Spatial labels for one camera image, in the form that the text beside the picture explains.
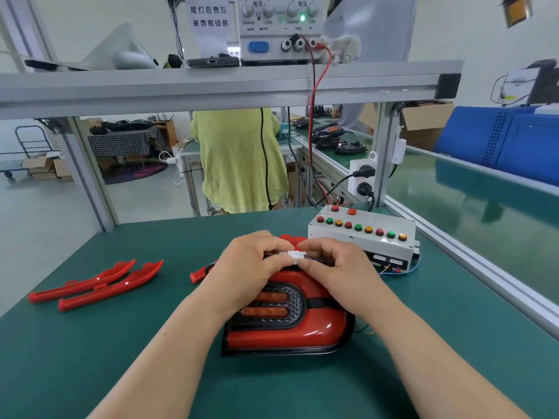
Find person's left hand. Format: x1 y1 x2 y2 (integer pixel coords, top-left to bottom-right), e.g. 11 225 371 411
205 231 302 322

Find person's right hand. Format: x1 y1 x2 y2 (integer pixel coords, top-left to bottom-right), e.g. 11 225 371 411
293 237 396 322

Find red tail light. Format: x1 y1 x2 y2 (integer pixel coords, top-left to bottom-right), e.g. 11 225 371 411
220 253 356 357

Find person's right forearm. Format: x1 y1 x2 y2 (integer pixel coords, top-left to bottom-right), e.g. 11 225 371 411
362 297 531 419

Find person's left forearm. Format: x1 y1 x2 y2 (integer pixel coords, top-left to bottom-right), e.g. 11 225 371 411
86 289 240 419

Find red plastic lamp part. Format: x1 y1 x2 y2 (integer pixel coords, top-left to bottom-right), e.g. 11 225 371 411
279 234 309 251

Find white button test box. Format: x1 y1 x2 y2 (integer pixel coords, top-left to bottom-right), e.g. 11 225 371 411
307 204 421 274

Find black lamp parts pile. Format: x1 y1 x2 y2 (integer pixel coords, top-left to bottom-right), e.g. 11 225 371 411
312 121 368 156

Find dark round floor mat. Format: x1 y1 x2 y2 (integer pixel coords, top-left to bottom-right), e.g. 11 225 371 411
102 159 169 185

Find red curved trim piece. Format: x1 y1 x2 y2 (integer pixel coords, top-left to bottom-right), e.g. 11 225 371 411
28 259 137 304
58 260 164 313

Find green conveyor belt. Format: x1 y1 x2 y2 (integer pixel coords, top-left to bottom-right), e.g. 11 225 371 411
381 144 559 342

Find brown cardboard box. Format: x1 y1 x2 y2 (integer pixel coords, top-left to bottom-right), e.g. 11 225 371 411
360 101 456 152

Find table with checkered cloth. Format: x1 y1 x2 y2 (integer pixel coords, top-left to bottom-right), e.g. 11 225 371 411
87 125 166 171

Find black flat device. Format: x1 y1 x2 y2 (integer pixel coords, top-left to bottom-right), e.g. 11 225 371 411
186 54 241 68

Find white cloth rag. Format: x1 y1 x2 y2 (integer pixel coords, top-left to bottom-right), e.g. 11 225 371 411
321 34 362 66

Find white bench power supply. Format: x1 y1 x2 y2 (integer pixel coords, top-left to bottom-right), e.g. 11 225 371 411
236 0 329 66

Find blue plastic crate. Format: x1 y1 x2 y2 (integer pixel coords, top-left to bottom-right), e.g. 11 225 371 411
434 104 559 187

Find white paper sign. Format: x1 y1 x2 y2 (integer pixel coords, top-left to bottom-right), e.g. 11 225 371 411
185 0 239 60

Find cardboard boxes on floor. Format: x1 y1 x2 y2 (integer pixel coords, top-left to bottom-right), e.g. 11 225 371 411
22 154 73 182

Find blue platform trolley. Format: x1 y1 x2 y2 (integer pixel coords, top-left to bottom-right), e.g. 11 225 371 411
0 125 60 182

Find white label printer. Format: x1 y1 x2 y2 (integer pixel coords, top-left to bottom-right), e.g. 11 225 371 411
500 59 559 108

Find yellow hanging tag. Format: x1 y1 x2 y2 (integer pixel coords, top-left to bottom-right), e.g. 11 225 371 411
501 0 534 29

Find red handled tool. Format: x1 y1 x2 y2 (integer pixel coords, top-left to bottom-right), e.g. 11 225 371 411
190 262 218 284

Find white wall socket block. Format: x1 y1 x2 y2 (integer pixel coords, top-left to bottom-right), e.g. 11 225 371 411
348 150 379 198

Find blue test box wires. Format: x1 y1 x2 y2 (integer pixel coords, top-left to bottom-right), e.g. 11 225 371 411
379 252 422 278

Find black hanging cable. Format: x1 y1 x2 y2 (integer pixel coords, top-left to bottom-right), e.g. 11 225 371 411
259 108 275 211

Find red power cable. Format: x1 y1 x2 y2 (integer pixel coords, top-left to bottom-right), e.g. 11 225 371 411
300 35 333 206

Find aluminium workbench frame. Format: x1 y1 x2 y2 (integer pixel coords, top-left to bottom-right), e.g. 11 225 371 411
0 0 464 232

